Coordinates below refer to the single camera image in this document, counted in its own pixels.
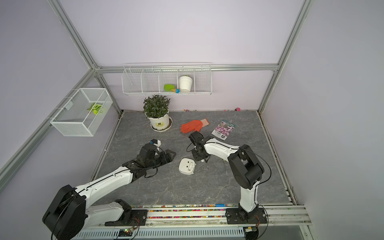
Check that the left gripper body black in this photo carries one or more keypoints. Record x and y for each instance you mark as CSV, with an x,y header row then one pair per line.
x,y
155,162

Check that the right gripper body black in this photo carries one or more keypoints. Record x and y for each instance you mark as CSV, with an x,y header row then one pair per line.
x,y
196,155

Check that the white alarm device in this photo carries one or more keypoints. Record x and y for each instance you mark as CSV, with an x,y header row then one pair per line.
x,y
187,166

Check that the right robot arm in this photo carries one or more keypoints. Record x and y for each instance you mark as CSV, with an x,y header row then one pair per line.
x,y
244,163

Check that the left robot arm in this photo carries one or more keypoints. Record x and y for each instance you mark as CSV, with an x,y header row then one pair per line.
x,y
73,209

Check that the red orange work glove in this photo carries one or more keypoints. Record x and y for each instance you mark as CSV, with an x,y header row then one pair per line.
x,y
195,125

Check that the flower seed packet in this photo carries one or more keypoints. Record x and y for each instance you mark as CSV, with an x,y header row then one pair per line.
x,y
223,130

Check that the potted green plant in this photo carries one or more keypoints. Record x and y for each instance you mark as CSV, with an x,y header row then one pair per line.
x,y
156,109

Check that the green toy shovel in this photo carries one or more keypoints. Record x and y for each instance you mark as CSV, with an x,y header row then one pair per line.
x,y
171,88

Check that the small white pot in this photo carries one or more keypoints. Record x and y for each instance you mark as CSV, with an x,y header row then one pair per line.
x,y
185,84

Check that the green leaf toy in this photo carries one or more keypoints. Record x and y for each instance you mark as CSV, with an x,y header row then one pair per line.
x,y
97,109

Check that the green circuit board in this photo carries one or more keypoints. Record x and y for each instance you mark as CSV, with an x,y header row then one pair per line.
x,y
125,233

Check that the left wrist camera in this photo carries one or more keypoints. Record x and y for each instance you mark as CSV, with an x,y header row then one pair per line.
x,y
156,142

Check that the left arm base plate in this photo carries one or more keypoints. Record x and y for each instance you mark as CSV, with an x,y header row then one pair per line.
x,y
130,218

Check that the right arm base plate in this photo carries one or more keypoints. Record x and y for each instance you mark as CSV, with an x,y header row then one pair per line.
x,y
240,217

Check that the white wire wall shelf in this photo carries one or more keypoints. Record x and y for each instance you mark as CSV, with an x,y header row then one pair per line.
x,y
150,78

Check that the white wire basket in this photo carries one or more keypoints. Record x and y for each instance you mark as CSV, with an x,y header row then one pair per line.
x,y
73,119

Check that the aluminium mounting rail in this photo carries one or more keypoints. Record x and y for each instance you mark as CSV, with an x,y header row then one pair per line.
x,y
204,216

